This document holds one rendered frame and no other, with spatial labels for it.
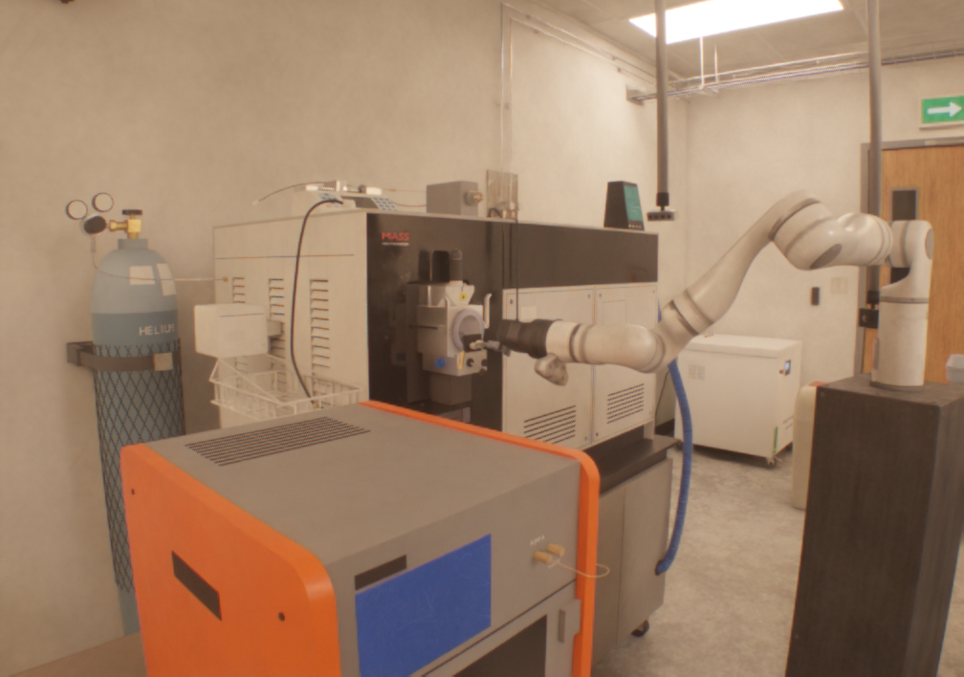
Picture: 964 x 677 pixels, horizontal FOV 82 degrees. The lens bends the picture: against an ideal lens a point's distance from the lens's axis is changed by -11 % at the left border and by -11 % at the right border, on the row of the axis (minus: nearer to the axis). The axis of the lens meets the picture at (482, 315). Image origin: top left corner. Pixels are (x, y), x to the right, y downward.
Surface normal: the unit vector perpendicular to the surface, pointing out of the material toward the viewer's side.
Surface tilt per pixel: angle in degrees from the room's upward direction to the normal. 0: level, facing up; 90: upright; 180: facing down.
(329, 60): 90
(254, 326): 90
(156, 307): 88
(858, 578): 90
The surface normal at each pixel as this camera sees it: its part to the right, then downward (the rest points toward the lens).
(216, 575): -0.68, 0.07
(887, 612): -0.84, 0.05
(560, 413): 0.74, 0.06
